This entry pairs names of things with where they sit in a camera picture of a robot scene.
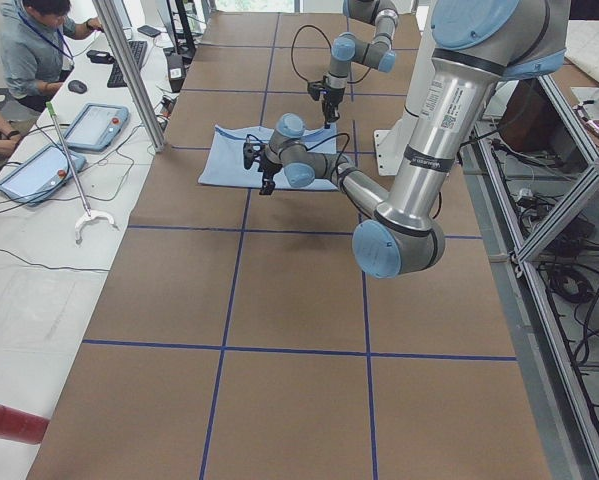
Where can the blue teach pendant far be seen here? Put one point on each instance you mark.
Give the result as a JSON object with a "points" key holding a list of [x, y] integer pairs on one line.
{"points": [[95, 127]]}

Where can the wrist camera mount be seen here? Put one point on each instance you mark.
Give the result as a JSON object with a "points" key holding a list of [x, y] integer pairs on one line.
{"points": [[315, 90], [250, 155]]}

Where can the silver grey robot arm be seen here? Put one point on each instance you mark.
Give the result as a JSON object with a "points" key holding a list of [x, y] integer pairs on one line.
{"points": [[346, 49], [476, 45]]}

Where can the blue teach pendant near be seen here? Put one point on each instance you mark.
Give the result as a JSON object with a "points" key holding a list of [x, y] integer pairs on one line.
{"points": [[36, 179]]}

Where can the reacher stick with white claw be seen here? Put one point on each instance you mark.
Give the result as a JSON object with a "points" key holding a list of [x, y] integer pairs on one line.
{"points": [[89, 214]]}

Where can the aluminium frame pillar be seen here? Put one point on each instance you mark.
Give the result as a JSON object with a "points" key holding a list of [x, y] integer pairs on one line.
{"points": [[121, 51]]}

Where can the brown paper table cover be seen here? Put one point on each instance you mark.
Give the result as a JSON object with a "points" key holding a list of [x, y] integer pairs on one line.
{"points": [[236, 337]]}

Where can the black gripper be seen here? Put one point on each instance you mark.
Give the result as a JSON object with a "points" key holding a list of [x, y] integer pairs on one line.
{"points": [[331, 97], [269, 168]]}

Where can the standing person in grey shirt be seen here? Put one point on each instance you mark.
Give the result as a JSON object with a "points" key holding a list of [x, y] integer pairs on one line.
{"points": [[35, 56]]}

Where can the red cylinder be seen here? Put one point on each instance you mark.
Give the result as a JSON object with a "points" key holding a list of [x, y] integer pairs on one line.
{"points": [[20, 426]]}

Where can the blue teach pendant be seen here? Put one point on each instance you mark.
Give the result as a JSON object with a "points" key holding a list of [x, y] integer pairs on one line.
{"points": [[95, 127], [36, 179]]}

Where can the black computer mouse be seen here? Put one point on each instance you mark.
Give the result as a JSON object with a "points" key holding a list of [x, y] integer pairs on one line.
{"points": [[77, 86]]}

